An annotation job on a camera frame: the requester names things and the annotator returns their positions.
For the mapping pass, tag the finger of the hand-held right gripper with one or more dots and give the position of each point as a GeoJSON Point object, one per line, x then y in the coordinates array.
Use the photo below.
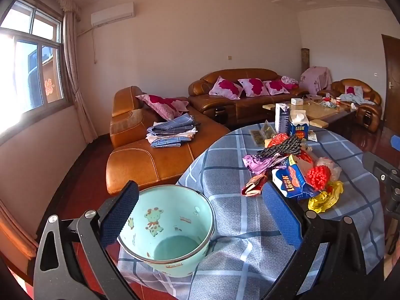
{"type": "Point", "coordinates": [396, 140]}
{"type": "Point", "coordinates": [375, 162]}

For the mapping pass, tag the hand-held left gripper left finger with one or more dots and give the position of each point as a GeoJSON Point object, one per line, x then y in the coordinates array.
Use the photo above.
{"type": "Point", "coordinates": [118, 212]}

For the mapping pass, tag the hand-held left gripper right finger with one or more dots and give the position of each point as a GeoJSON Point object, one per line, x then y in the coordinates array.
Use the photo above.
{"type": "Point", "coordinates": [281, 215]}

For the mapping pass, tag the blue snack box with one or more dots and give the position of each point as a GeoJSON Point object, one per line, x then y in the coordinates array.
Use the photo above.
{"type": "Point", "coordinates": [290, 178]}

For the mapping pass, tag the red white paper packet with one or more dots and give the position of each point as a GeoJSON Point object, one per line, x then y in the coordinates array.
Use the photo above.
{"type": "Point", "coordinates": [253, 186]}

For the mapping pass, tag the clear red print plastic bag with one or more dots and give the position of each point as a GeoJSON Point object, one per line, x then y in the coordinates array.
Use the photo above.
{"type": "Point", "coordinates": [331, 165]}

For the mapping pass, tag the yellow plastic bag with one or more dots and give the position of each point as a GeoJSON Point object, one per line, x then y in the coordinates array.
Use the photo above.
{"type": "Point", "coordinates": [325, 198]}

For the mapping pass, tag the red honeycomb paper ball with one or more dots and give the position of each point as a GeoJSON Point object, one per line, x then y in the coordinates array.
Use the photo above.
{"type": "Point", "coordinates": [318, 178]}

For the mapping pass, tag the purple wrapper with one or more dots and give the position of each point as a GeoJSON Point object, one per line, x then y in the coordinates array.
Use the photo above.
{"type": "Point", "coordinates": [262, 164]}

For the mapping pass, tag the teal cartoon print bin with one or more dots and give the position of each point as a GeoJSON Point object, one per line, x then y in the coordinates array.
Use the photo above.
{"type": "Point", "coordinates": [175, 212]}

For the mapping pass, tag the red plastic wrapper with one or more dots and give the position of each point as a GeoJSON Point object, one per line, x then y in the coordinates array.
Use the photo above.
{"type": "Point", "coordinates": [276, 140]}
{"type": "Point", "coordinates": [306, 157]}

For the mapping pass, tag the black patterned wrapper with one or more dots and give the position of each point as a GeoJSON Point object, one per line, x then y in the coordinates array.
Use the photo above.
{"type": "Point", "coordinates": [281, 148]}

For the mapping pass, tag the orange leather armchair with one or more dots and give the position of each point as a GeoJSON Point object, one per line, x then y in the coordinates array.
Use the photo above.
{"type": "Point", "coordinates": [368, 109]}

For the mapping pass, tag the grey clothing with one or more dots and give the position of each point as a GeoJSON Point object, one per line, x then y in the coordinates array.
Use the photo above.
{"type": "Point", "coordinates": [359, 98]}

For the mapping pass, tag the orange leather chaise sofa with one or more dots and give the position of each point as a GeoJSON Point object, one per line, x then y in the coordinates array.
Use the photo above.
{"type": "Point", "coordinates": [147, 162]}

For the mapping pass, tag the small white printed packet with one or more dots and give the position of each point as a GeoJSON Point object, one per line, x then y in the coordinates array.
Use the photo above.
{"type": "Point", "coordinates": [312, 136]}

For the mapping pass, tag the brown wooden door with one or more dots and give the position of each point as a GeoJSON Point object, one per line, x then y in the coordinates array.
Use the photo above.
{"type": "Point", "coordinates": [392, 68]}

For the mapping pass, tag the blue checked tablecloth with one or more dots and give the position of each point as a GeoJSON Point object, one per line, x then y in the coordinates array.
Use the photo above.
{"type": "Point", "coordinates": [225, 162]}

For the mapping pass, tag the small red container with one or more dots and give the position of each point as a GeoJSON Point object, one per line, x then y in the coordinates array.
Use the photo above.
{"type": "Point", "coordinates": [327, 100]}

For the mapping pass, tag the blue yellow open carton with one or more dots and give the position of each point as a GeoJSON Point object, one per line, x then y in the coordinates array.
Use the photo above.
{"type": "Point", "coordinates": [299, 128]}

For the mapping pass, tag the tall white blue carton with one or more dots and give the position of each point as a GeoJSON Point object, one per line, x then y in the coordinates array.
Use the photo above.
{"type": "Point", "coordinates": [282, 118]}

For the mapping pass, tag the pile of folded blue bedding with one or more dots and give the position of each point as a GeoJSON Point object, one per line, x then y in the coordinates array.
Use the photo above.
{"type": "Point", "coordinates": [172, 129]}

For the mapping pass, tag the small white box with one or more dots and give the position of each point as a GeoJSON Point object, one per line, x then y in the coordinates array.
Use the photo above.
{"type": "Point", "coordinates": [296, 101]}

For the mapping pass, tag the pink floral furniture cover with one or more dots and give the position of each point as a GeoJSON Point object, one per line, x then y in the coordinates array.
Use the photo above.
{"type": "Point", "coordinates": [315, 78]}

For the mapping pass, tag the orange leather three-seat sofa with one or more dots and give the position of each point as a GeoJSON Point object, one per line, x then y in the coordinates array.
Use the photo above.
{"type": "Point", "coordinates": [250, 106]}

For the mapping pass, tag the long pink floral pillow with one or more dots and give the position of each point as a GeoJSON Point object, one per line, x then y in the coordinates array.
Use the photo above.
{"type": "Point", "coordinates": [162, 104]}

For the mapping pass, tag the pink bundled cloth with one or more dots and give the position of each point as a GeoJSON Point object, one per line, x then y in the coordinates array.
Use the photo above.
{"type": "Point", "coordinates": [289, 80]}

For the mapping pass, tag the tall woven floor lamp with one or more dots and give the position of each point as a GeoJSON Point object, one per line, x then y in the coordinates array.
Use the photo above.
{"type": "Point", "coordinates": [305, 61]}

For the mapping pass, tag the pink floral cushion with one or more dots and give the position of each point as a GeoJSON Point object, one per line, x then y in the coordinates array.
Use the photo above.
{"type": "Point", "coordinates": [276, 87]}
{"type": "Point", "coordinates": [253, 87]}
{"type": "Point", "coordinates": [226, 87]}

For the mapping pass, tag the beige curtain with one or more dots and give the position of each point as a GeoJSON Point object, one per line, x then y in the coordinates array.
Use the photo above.
{"type": "Point", "coordinates": [78, 84]}

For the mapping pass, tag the red window decal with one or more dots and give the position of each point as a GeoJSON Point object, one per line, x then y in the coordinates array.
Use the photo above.
{"type": "Point", "coordinates": [49, 87]}

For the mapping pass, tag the sliding glass window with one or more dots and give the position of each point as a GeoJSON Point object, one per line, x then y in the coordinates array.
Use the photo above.
{"type": "Point", "coordinates": [37, 68]}

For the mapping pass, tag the air conditioner pipe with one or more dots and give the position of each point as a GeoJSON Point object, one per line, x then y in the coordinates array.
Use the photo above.
{"type": "Point", "coordinates": [93, 43]}

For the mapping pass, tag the white wall air conditioner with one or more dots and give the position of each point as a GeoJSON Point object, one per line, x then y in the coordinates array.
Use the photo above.
{"type": "Point", "coordinates": [112, 14]}

